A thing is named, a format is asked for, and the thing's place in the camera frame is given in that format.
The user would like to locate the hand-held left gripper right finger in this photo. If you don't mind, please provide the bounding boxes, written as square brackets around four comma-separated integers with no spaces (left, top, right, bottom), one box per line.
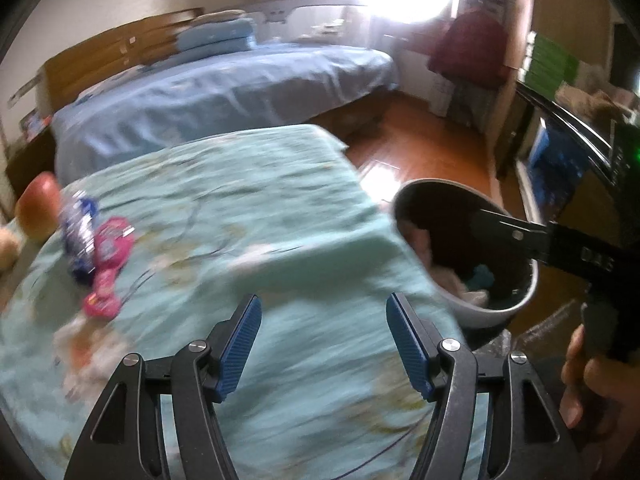
[385,291,583,480]

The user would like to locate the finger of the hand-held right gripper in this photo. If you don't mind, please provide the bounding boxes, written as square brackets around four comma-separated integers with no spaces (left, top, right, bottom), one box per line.
[470,208,551,263]

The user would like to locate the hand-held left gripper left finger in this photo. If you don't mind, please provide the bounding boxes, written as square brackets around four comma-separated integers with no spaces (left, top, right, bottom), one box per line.
[64,294,263,480]

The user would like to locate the blue plastic scoop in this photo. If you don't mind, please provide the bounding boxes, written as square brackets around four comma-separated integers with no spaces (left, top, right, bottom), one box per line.
[467,265,497,289]

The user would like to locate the pink tissue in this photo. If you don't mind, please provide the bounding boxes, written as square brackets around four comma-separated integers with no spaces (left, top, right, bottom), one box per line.
[400,220,437,267]

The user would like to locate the person's right hand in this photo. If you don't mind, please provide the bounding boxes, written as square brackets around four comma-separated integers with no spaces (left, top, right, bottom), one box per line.
[560,325,640,461]

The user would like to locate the black glossy cabinet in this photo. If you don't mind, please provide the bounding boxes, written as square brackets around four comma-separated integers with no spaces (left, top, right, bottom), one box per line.
[495,80,640,271]

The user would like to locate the teal flowered blanket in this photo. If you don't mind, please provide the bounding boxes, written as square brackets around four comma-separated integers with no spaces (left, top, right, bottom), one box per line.
[0,125,488,480]

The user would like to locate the brown plush toy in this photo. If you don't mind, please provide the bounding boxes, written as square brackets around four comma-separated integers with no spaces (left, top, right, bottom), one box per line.
[555,80,626,122]

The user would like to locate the pink wrapper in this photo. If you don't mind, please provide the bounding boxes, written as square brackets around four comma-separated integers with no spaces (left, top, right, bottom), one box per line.
[82,216,137,318]

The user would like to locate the stack of green boxes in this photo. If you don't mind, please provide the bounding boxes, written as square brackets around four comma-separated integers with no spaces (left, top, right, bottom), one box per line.
[522,30,581,98]

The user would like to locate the dark red jacket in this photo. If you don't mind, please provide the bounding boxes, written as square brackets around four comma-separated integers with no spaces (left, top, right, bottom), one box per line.
[427,10,511,88]

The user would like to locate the blue plastic wrapper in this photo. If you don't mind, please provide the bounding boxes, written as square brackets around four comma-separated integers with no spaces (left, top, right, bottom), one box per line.
[59,194,101,283]

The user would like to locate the black monitor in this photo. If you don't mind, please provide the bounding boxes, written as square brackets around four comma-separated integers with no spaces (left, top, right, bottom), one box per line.
[610,22,640,91]

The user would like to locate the red yellow apple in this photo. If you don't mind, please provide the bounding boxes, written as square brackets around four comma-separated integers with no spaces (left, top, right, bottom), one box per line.
[15,171,63,243]

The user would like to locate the bed with blue sheet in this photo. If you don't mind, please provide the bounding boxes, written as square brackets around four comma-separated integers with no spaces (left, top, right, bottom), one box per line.
[52,42,398,186]

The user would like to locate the beige soft object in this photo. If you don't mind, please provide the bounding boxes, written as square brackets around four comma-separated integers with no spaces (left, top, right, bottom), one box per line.
[0,226,22,272]

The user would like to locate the dark wooden nightstand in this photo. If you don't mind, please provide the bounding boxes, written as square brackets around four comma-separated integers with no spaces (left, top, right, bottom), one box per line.
[5,127,58,196]

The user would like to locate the folded blue blankets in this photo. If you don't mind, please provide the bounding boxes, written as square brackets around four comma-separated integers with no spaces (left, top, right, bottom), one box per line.
[177,17,256,53]

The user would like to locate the wooden headboard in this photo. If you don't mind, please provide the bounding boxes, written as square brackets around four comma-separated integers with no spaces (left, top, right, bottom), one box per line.
[42,7,203,116]

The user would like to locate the thin pale pillow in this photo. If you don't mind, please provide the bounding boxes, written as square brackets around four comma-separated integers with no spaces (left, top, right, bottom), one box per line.
[192,9,246,23]

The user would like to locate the grey bed guard rail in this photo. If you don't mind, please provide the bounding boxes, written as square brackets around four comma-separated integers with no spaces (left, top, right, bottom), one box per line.
[245,0,368,43]

